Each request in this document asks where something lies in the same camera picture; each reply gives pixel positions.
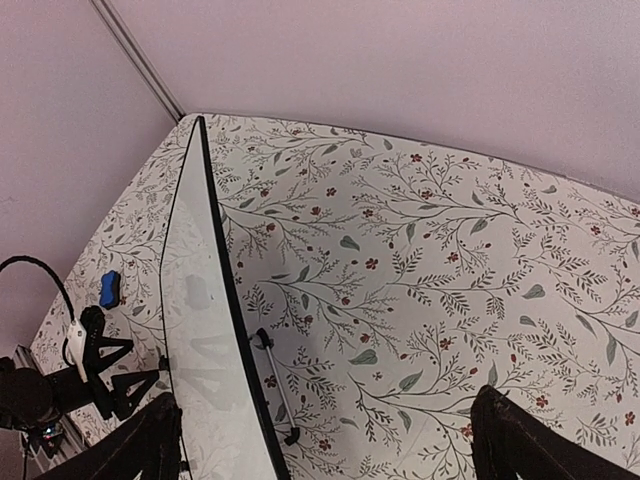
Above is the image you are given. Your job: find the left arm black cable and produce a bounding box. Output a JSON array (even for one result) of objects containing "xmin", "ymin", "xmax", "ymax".
[{"xmin": 0, "ymin": 255, "xmax": 81, "ymax": 369}]

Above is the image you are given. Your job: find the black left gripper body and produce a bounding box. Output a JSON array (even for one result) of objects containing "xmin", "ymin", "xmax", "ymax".
[{"xmin": 1, "ymin": 357, "xmax": 113, "ymax": 430}]

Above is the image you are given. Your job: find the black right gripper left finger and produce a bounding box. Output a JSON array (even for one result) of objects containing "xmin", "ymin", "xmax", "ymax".
[{"xmin": 40, "ymin": 392, "xmax": 182, "ymax": 479}]

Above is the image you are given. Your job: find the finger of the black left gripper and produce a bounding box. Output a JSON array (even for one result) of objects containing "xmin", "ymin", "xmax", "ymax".
[
  {"xmin": 111, "ymin": 370, "xmax": 160, "ymax": 418},
  {"xmin": 89, "ymin": 336, "xmax": 134, "ymax": 374}
]

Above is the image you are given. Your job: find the small black-framed whiteboard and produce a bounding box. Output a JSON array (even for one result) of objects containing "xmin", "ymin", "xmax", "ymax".
[{"xmin": 159, "ymin": 116, "xmax": 290, "ymax": 479}]

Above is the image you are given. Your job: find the blue whiteboard eraser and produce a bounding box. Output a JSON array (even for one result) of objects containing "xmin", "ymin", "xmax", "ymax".
[{"xmin": 99, "ymin": 270, "xmax": 121, "ymax": 310}]

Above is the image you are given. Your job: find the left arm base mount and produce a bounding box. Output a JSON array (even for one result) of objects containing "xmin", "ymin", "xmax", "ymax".
[{"xmin": 27, "ymin": 423, "xmax": 64, "ymax": 459}]

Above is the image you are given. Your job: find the wire easel stand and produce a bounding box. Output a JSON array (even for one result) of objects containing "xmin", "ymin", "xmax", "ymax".
[{"xmin": 255, "ymin": 328, "xmax": 301, "ymax": 446}]

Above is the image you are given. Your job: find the left aluminium corner post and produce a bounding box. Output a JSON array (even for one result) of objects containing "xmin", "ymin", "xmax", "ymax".
[{"xmin": 89, "ymin": 0, "xmax": 186, "ymax": 123}]

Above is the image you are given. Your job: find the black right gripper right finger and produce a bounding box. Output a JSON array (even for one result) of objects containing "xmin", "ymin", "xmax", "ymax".
[{"xmin": 470, "ymin": 385, "xmax": 638, "ymax": 480}]

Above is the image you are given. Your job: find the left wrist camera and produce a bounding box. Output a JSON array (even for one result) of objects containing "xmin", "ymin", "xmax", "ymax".
[{"xmin": 80, "ymin": 305, "xmax": 106, "ymax": 373}]

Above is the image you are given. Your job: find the floral patterned table mat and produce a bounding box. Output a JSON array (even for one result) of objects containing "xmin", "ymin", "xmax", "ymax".
[{"xmin": 30, "ymin": 114, "xmax": 639, "ymax": 479}]

